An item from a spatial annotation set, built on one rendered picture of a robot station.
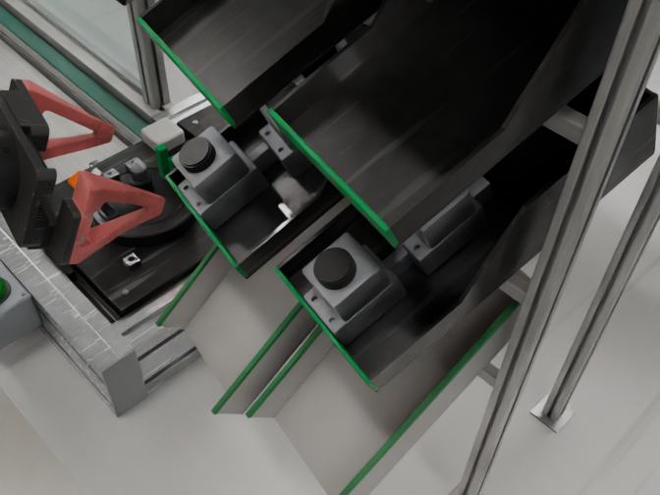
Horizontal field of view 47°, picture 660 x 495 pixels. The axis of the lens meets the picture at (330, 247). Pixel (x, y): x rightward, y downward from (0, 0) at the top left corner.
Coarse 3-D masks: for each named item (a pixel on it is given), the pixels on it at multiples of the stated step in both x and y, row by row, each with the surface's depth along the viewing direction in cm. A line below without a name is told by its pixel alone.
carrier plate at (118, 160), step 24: (144, 144) 108; (72, 192) 101; (192, 240) 96; (72, 264) 94; (96, 264) 93; (120, 264) 93; (144, 264) 93; (168, 264) 93; (192, 264) 93; (96, 288) 91; (120, 288) 90; (144, 288) 91; (120, 312) 89
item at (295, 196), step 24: (312, 72) 71; (264, 120) 71; (240, 144) 70; (312, 168) 66; (264, 192) 67; (288, 192) 66; (312, 192) 65; (336, 192) 63; (240, 216) 67; (264, 216) 66; (288, 216) 65; (312, 216) 63; (216, 240) 64; (240, 240) 66; (264, 240) 62; (288, 240) 64; (240, 264) 62
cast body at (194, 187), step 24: (192, 144) 63; (216, 144) 63; (264, 144) 67; (192, 168) 62; (216, 168) 62; (240, 168) 63; (264, 168) 68; (192, 192) 66; (216, 192) 64; (240, 192) 65; (216, 216) 66
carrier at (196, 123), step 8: (200, 112) 113; (208, 112) 113; (216, 112) 114; (184, 120) 112; (192, 120) 112; (200, 120) 112; (208, 120) 112; (216, 120) 112; (224, 120) 112; (184, 128) 111; (192, 128) 111; (200, 128) 111; (216, 128) 111; (192, 136) 110
